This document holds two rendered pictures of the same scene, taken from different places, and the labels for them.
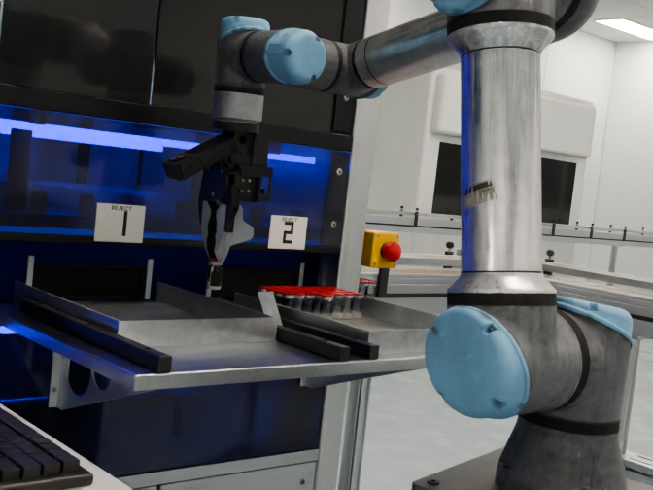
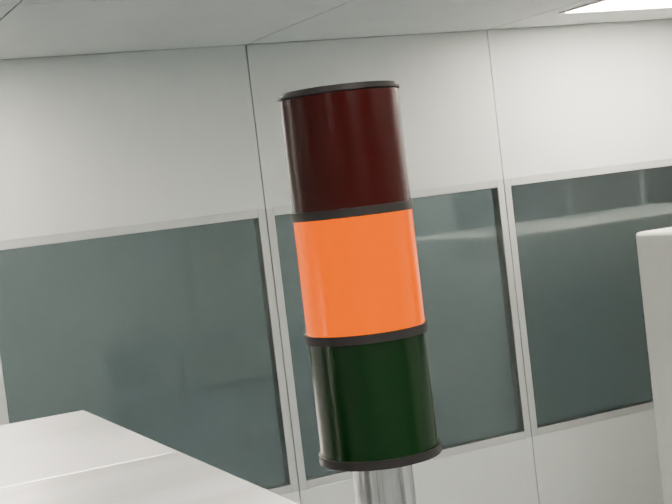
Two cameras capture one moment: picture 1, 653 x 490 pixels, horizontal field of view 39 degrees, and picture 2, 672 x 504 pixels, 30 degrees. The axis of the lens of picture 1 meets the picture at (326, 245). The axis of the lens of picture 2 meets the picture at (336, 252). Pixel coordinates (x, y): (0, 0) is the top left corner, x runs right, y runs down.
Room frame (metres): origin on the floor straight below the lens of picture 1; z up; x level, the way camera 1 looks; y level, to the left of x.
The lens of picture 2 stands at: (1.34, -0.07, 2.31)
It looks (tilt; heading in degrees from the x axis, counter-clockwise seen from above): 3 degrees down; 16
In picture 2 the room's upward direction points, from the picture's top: 7 degrees counter-clockwise
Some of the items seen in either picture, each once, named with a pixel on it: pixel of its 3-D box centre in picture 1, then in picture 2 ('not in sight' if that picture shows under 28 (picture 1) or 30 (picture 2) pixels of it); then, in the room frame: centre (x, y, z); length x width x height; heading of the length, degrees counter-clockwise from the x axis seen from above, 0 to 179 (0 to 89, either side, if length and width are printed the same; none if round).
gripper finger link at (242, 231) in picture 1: (236, 233); not in sight; (1.40, 0.14, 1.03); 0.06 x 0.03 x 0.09; 128
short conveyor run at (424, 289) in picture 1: (417, 276); not in sight; (2.17, -0.22, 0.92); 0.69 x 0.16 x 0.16; 131
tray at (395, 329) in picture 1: (356, 319); not in sight; (1.54, -0.06, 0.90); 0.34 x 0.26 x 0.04; 41
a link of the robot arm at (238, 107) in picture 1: (236, 109); not in sight; (1.41, 0.16, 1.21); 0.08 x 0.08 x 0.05
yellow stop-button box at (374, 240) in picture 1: (374, 248); not in sight; (1.88, -0.10, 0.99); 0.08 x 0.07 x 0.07; 41
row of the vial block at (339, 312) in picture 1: (323, 305); not in sight; (1.61, -0.01, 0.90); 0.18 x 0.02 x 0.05; 131
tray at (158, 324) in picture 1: (141, 309); not in sight; (1.40, 0.27, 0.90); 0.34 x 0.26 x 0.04; 41
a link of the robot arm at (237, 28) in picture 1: (243, 55); not in sight; (1.40, 0.15, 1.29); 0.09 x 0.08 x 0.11; 41
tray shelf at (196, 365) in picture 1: (256, 332); not in sight; (1.46, 0.10, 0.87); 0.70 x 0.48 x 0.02; 131
